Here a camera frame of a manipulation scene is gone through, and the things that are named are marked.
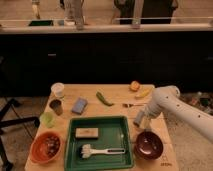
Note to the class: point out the green bin on counter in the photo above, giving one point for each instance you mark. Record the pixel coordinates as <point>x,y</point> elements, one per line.
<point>41,23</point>

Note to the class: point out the dark maroon bowl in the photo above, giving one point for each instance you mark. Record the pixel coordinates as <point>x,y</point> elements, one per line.
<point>148,146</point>

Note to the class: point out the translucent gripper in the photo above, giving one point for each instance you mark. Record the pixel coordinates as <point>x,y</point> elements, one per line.
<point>145,123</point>

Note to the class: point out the green plastic tray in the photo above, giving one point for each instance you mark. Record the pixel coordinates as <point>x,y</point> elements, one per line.
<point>113,132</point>

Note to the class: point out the white cup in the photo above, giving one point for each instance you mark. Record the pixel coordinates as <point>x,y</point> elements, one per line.
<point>58,89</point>

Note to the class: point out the tan rectangular sponge block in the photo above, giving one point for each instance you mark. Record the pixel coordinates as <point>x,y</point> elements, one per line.
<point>86,133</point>

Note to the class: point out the grey-blue towel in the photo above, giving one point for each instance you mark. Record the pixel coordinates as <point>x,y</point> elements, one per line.
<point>138,118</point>

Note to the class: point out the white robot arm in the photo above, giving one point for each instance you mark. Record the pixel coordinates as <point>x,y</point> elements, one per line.
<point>167,98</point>

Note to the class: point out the blue sponge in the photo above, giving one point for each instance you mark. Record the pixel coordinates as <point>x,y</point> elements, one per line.
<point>79,106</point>

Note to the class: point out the dark brown cup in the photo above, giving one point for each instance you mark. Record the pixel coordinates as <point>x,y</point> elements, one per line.
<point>56,106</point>

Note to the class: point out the orange bowl with food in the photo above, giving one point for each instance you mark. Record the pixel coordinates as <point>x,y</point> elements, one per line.
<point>45,148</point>

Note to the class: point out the white dish brush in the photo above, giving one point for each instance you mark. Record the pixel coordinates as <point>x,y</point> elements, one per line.
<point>87,151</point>

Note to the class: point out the orange fruit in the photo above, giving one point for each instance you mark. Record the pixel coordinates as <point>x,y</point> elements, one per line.
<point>134,86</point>

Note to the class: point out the yellow banana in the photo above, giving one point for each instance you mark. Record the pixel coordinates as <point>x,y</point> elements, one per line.
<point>143,94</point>

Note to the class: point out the light green cup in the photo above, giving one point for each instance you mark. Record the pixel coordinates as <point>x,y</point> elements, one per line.
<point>47,119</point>

